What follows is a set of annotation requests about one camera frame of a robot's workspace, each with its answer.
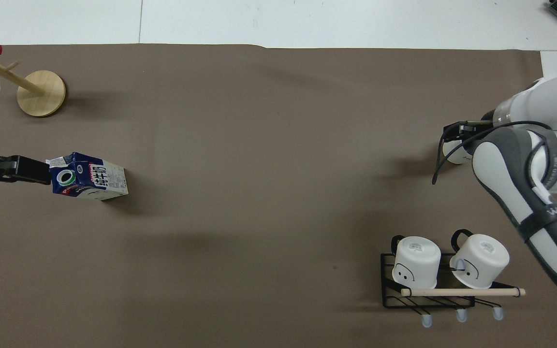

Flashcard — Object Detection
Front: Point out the wooden mug tree stand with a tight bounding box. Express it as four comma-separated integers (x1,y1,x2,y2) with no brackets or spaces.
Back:
0,54,67,118

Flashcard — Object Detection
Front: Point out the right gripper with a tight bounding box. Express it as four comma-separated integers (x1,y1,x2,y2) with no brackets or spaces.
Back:
466,110,497,133

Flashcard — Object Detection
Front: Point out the black cable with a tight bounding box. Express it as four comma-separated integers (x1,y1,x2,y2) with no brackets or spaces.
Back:
432,121,553,186

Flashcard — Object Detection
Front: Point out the blue and white milk carton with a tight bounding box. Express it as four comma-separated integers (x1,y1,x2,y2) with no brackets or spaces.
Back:
46,152,129,202

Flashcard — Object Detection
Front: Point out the black wire rack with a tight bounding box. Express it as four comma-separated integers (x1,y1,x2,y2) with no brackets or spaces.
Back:
380,252,527,329

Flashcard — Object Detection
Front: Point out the white cup with face print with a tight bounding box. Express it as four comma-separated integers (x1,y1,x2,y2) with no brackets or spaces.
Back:
390,235,441,290
449,229,510,290

